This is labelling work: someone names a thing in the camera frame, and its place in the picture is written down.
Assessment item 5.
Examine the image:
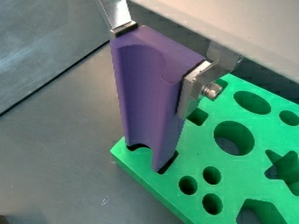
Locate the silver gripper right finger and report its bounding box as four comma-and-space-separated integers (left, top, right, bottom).
176, 41, 243, 119

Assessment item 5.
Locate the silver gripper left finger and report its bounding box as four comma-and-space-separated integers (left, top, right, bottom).
97, 0, 137, 39

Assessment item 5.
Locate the purple arch block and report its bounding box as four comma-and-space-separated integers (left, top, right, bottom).
109, 25, 204, 171

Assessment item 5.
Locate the green foam shape board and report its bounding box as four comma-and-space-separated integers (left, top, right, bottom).
111, 74, 299, 224

